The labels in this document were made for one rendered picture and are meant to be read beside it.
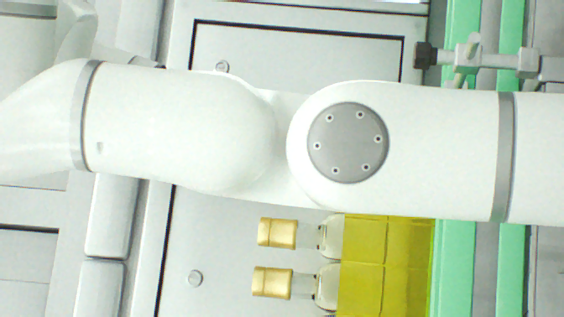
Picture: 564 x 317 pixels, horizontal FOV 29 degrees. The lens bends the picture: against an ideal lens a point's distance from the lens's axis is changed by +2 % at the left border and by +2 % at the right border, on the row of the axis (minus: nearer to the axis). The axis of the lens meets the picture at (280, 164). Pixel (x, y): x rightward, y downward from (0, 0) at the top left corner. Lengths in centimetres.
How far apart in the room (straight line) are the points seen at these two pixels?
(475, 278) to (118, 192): 51
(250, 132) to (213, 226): 61
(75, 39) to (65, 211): 30
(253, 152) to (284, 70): 65
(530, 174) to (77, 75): 33
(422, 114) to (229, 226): 65
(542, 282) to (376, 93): 39
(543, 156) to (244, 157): 21
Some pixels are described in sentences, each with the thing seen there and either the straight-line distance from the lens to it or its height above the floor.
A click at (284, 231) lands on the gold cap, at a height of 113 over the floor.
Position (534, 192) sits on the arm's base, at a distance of 77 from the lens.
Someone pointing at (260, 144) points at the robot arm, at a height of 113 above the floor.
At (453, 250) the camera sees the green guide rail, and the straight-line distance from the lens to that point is 111.
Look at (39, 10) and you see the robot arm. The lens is 88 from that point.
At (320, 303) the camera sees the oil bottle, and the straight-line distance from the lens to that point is 121.
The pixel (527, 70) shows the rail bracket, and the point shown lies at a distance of 114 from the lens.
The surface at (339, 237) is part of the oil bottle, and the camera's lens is 122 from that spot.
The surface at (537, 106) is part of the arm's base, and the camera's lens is 78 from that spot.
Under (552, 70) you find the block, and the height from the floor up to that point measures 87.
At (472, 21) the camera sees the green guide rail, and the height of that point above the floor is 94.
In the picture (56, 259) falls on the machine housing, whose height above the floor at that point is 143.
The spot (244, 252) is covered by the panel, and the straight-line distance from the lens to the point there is 138.
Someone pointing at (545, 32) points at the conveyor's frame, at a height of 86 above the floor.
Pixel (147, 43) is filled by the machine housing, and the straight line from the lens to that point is 147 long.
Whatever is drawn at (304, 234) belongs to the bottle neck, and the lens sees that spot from 123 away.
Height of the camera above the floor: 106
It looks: 4 degrees up
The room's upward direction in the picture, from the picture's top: 85 degrees counter-clockwise
